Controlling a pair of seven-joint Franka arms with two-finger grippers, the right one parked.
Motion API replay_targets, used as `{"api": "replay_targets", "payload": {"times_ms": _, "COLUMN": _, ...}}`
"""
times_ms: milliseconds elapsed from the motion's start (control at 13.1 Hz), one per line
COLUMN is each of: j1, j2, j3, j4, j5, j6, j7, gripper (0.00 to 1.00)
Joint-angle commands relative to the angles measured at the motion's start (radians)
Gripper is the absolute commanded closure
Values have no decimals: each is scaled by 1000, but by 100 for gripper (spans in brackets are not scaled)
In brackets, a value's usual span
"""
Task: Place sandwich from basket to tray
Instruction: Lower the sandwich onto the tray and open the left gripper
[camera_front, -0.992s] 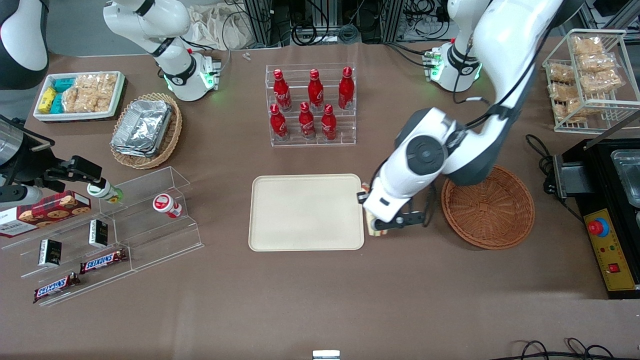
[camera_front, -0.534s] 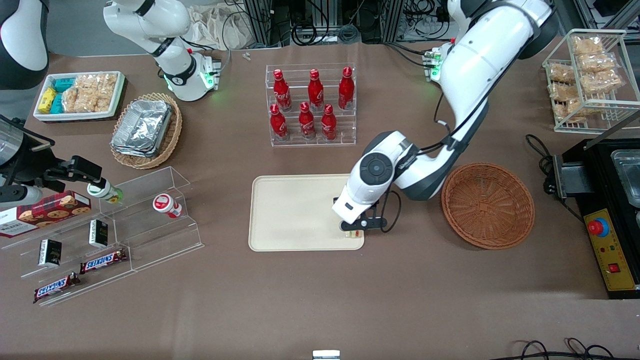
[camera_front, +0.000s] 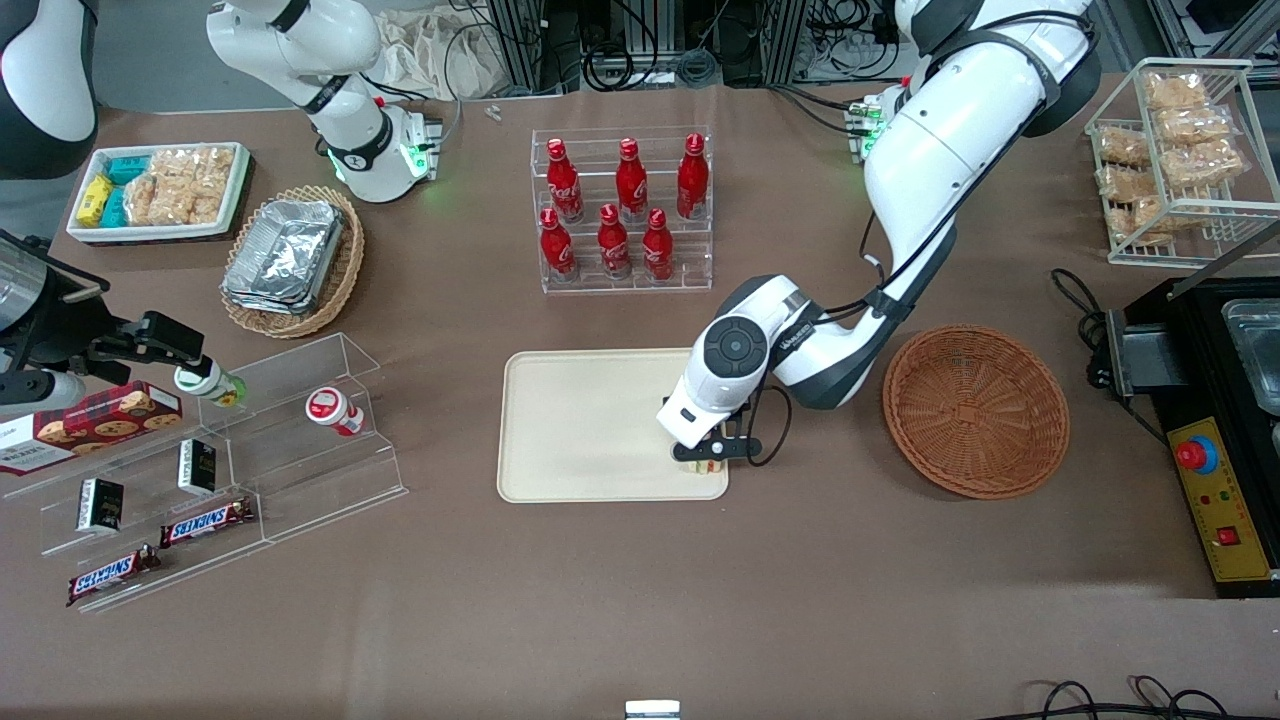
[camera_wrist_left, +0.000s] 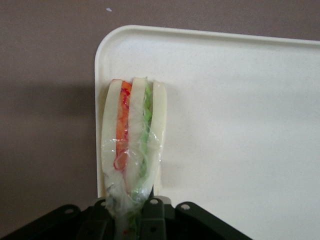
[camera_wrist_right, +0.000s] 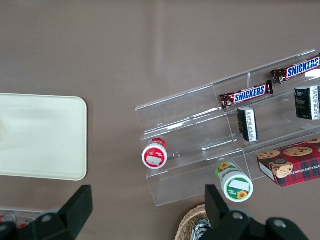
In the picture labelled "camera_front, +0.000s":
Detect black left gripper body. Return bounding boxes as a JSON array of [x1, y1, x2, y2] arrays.
[[671, 412, 764, 465]]

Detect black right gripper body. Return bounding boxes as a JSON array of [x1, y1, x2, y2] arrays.
[[8, 262, 136, 386]]

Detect white rectangular snack tray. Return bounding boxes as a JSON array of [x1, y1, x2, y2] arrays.
[[66, 141, 252, 245]]

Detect beige plastic tray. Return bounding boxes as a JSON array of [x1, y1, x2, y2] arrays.
[[497, 347, 730, 504]]

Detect light oval wicker basket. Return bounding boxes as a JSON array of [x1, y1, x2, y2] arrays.
[[219, 184, 366, 340]]

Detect brown round wicker basket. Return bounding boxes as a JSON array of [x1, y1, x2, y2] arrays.
[[882, 324, 1072, 500]]

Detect red tartan cookie box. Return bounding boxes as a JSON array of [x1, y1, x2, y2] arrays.
[[0, 380, 185, 477]]

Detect white bottle with green cap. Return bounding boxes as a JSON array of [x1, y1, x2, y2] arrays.
[[174, 357, 248, 409]]

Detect small black box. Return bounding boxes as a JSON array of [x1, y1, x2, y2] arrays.
[[177, 438, 218, 498], [77, 477, 126, 534]]

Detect clear rice cracker packet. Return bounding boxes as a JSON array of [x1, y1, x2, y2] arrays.
[[156, 180, 225, 227], [123, 173, 163, 227], [150, 146, 236, 187]]

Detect yellow snack packet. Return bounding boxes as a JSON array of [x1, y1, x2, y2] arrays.
[[77, 174, 115, 228]]

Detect stacked aluminium foil trays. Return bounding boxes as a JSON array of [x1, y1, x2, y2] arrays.
[[221, 198, 347, 315]]

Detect white bottle with red cap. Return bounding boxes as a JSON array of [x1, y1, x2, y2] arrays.
[[305, 387, 367, 438]]

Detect Snickers chocolate bar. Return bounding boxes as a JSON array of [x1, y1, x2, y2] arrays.
[[159, 497, 257, 550], [66, 545, 163, 609]]

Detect clear acrylic stepped shelf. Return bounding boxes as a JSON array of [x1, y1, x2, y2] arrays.
[[0, 332, 409, 614]]

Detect clear acrylic bottle rack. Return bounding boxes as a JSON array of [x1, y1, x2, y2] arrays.
[[529, 126, 715, 295]]

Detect red cola bottle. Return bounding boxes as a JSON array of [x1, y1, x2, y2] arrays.
[[676, 132, 711, 222], [597, 203, 634, 281], [539, 206, 579, 282], [545, 137, 586, 224], [641, 207, 676, 283], [614, 137, 650, 224]]

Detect beige crumpled cloth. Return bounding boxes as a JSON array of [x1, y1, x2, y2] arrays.
[[377, 4, 523, 102]]

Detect clear fried snack packet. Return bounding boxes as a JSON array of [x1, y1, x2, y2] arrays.
[[1108, 195, 1169, 247], [1096, 165, 1167, 203], [1160, 140, 1247, 191], [1096, 127, 1153, 168], [1155, 105, 1235, 147], [1144, 71, 1209, 113]]

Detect black appliance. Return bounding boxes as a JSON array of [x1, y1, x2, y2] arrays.
[[1105, 272, 1280, 601]]

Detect yellow emergency stop control box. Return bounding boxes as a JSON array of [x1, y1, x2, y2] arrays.
[[1167, 418, 1280, 585]]

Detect steel pan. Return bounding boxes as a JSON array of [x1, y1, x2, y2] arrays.
[[1220, 298, 1280, 417]]

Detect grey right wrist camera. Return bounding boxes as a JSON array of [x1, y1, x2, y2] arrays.
[[0, 369, 87, 419]]

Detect black left base cables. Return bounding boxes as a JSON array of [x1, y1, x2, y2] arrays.
[[768, 82, 873, 139]]

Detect black coiled power cable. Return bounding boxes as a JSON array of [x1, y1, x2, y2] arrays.
[[1050, 267, 1171, 447]]

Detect black background cable bundle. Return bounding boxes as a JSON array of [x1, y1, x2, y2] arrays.
[[583, 38, 723, 93]]

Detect aluminium profile frame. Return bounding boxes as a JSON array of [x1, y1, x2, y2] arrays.
[[764, 0, 811, 87], [486, 0, 547, 95]]

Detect white wire rack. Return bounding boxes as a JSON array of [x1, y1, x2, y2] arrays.
[[1084, 57, 1280, 269]]

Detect black floor cable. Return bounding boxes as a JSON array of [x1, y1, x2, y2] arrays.
[[1000, 676, 1233, 720]]

